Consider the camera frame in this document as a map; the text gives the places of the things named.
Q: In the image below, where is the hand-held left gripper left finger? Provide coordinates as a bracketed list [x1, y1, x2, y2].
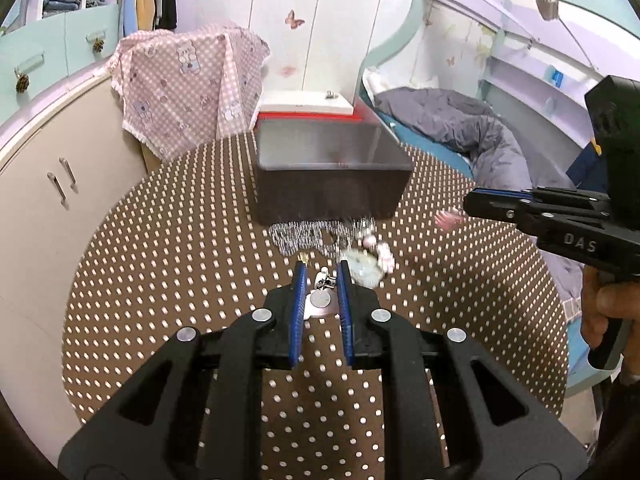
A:
[57, 261, 308, 480]

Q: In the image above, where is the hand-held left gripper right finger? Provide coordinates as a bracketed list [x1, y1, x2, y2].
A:
[335, 259, 589, 480]

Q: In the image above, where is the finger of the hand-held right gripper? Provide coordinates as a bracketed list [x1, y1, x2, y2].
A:
[462, 195, 556, 236]
[472, 187, 612, 208]

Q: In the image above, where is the silver keyring charm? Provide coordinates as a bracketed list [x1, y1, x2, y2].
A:
[304, 291, 341, 319]

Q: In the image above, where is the dark jewelry box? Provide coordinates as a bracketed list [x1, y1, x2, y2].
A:
[255, 112, 415, 224]

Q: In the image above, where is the person's right hand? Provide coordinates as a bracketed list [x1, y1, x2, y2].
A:
[580, 264, 640, 351]

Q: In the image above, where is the pale green bangle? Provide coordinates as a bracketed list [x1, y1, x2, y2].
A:
[348, 249, 387, 288]

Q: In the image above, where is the pink hair clip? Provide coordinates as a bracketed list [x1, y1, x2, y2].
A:
[434, 208, 467, 232]

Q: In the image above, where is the grey duvet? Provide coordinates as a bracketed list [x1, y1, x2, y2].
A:
[374, 87, 586, 306]

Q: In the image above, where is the brown polka-dot tablecloth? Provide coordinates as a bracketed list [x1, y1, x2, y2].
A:
[61, 132, 570, 461]

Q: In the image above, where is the white box with red base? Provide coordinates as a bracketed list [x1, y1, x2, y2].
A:
[257, 90, 364, 122]

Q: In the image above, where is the pink checked bear cloth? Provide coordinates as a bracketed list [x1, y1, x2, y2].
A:
[110, 24, 272, 162]

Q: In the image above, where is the white butterfly wardrobe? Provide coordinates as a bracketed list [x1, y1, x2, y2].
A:
[247, 0, 426, 106]

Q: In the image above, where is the beige cabinet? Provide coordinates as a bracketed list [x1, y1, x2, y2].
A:
[0, 67, 166, 441]

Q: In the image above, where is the mint green drawer unit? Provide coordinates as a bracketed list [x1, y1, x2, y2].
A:
[0, 2, 126, 111]

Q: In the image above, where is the pink white bead bracelet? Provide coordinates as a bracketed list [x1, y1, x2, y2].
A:
[361, 237, 397, 273]

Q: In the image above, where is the silver chain necklace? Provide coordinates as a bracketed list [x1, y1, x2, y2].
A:
[269, 219, 346, 257]

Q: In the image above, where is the mint green bed frame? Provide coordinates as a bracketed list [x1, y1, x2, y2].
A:
[352, 0, 640, 111]

